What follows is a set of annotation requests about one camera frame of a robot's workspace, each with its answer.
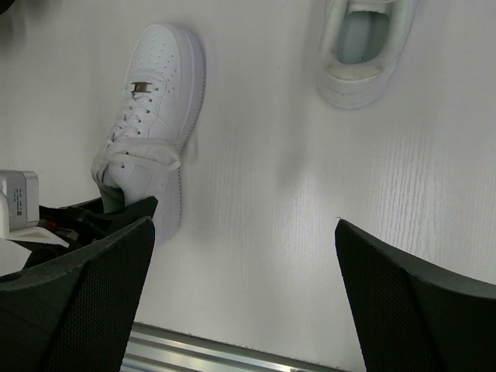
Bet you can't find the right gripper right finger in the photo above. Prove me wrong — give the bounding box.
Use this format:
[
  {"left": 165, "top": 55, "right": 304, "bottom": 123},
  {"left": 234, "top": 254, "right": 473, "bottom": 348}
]
[{"left": 335, "top": 219, "right": 495, "bottom": 371}]

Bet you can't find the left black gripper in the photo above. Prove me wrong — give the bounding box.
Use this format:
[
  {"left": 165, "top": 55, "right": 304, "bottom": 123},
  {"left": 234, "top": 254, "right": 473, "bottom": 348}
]
[{"left": 22, "top": 197, "right": 158, "bottom": 267}]

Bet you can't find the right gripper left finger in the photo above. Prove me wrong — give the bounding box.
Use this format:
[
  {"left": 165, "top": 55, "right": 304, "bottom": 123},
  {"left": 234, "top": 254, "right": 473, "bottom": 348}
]
[{"left": 1, "top": 218, "right": 155, "bottom": 371}]

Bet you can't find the white sneaker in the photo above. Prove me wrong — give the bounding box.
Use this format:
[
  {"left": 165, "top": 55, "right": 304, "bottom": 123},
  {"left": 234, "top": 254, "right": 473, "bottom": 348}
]
[
  {"left": 316, "top": 0, "right": 418, "bottom": 110},
  {"left": 91, "top": 22, "right": 205, "bottom": 246}
]

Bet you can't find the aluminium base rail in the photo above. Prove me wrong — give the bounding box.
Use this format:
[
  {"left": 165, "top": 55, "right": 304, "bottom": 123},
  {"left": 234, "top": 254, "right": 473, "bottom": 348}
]
[{"left": 120, "top": 323, "right": 333, "bottom": 372}]

